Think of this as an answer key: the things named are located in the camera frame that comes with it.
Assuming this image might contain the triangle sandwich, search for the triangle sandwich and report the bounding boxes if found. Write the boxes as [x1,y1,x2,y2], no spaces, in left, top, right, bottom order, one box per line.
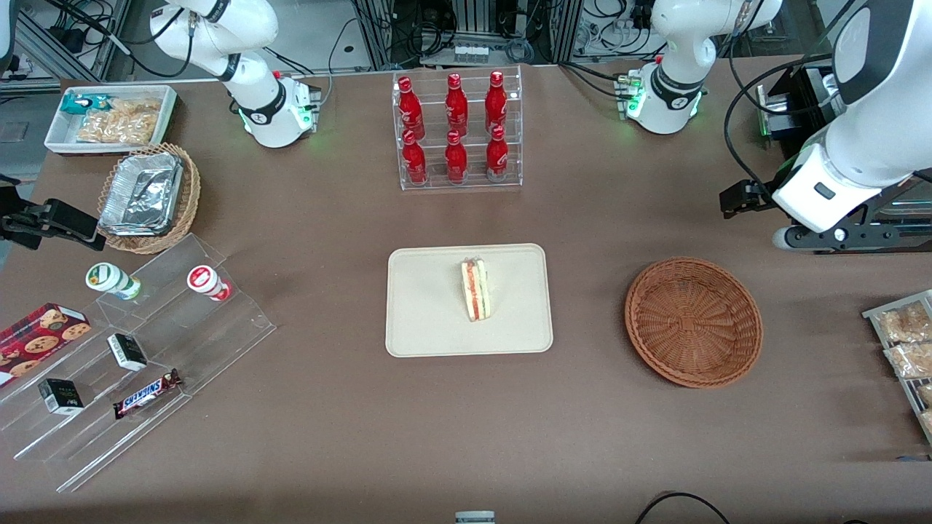
[460,257,492,323]

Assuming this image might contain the silver foil tray stack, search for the silver foil tray stack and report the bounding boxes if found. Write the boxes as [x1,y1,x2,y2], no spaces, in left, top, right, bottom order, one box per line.
[98,151,184,237]

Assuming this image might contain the light tan wicker basket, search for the light tan wicker basket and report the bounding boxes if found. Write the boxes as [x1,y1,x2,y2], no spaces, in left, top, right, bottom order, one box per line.
[97,143,202,255]

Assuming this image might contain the brown round wicker basket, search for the brown round wicker basket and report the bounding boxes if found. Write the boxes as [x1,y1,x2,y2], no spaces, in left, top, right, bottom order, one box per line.
[625,257,764,389]

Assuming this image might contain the grey snack tray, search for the grey snack tray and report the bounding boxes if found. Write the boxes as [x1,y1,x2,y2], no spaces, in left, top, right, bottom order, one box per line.
[861,290,932,446]

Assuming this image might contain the beige rectangular tray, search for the beige rectangular tray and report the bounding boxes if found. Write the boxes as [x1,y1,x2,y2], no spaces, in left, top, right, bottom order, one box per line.
[385,243,554,358]

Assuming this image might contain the green lid drink cup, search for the green lid drink cup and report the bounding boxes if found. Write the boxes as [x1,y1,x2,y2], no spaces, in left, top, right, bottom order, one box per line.
[85,262,143,301]

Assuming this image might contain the black electronics box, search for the black electronics box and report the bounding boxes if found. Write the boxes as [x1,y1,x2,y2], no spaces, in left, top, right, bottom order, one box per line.
[757,62,849,157]

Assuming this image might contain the white plastic bin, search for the white plastic bin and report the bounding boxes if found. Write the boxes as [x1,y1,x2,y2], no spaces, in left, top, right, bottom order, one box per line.
[44,84,179,156]

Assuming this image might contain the red cookie box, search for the red cookie box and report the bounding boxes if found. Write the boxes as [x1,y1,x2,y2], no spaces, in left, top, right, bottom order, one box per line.
[0,303,92,388]

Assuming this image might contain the clear bag of crackers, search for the clear bag of crackers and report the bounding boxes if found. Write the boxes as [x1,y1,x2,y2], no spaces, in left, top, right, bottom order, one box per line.
[76,98,162,145]

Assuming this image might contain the teal snack packet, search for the teal snack packet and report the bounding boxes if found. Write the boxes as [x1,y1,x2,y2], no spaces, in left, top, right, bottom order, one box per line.
[60,93,114,117]

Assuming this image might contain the small black box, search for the small black box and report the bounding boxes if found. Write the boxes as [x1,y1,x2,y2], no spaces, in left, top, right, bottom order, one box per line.
[38,378,85,416]
[107,333,149,373]

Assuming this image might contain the red lid drink cup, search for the red lid drink cup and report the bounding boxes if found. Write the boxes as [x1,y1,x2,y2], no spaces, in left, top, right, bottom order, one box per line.
[186,265,234,303]

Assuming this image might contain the Snickers chocolate bar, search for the Snickers chocolate bar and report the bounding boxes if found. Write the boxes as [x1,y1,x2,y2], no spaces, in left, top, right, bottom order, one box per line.
[113,369,183,421]

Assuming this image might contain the clear acrylic stepped display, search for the clear acrylic stepped display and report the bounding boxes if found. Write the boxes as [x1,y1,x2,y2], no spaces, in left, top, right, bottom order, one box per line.
[0,233,277,494]

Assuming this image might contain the red cola bottle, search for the red cola bottle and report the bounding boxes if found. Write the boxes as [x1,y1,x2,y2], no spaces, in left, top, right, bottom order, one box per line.
[397,76,426,140]
[444,130,469,184]
[444,73,470,138]
[486,125,510,182]
[485,71,508,135]
[402,130,429,186]

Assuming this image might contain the clear acrylic bottle rack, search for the clear acrylic bottle rack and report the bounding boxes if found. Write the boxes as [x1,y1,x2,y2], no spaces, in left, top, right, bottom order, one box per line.
[392,65,524,191]

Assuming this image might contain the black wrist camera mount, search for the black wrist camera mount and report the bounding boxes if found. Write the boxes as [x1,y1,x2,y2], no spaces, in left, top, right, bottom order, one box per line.
[783,191,932,253]

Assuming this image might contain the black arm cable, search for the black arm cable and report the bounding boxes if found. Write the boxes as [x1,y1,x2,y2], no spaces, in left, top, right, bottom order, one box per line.
[723,0,874,197]

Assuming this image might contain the black floor cable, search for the black floor cable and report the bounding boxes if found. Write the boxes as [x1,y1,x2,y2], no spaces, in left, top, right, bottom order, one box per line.
[633,492,732,524]

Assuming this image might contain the aluminium frame rack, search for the aluminium frame rack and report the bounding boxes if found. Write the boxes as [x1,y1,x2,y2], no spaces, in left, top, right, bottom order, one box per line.
[353,0,583,68]

